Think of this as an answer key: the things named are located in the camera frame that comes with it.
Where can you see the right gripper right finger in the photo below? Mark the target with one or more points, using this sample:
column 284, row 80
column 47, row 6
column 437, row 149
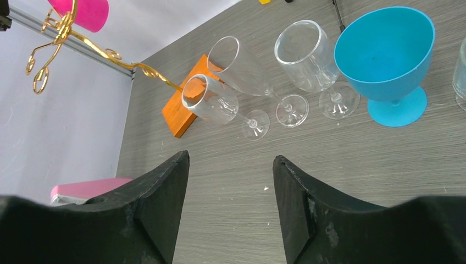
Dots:
column 320, row 224

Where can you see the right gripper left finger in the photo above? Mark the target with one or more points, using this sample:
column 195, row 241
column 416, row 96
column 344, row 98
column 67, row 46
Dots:
column 137, row 222

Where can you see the clear round wine glass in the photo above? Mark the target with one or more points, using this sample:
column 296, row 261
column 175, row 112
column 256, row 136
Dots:
column 306, row 54

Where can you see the clear flute wine glass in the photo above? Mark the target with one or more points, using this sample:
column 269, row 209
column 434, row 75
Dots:
column 236, row 66

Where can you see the blue wine glass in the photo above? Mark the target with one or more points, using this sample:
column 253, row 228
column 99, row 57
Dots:
column 385, row 55

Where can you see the pink wine glass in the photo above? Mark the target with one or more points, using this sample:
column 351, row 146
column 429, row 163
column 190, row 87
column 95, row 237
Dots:
column 91, row 14

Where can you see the pink holder box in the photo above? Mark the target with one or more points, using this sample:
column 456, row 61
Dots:
column 79, row 193

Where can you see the black tripod microphone stand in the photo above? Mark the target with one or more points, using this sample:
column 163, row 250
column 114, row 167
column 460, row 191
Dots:
column 342, row 27

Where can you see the gold wire wine glass rack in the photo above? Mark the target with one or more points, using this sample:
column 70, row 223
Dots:
column 177, row 117

